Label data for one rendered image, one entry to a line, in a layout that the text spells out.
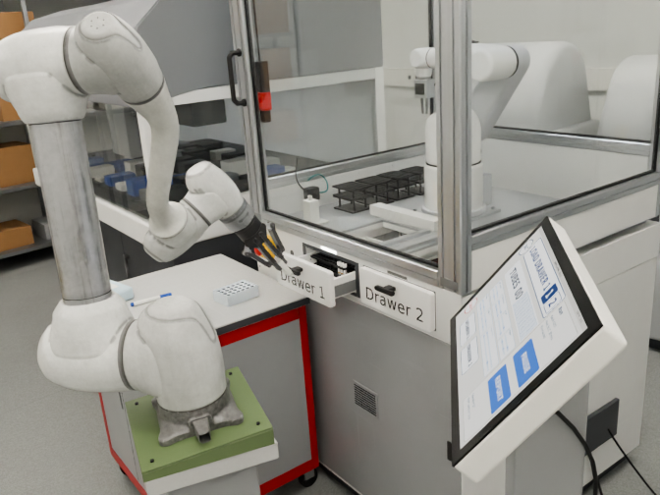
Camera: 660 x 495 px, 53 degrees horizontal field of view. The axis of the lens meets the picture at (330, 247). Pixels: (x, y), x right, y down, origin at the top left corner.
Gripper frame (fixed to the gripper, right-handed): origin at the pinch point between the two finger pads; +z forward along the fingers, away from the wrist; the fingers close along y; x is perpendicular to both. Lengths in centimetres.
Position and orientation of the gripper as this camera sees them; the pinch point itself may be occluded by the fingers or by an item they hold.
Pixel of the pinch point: (283, 266)
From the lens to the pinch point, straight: 198.4
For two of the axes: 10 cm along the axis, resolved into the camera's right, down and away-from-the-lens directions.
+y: 6.2, -7.4, 2.7
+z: 5.1, 6.4, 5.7
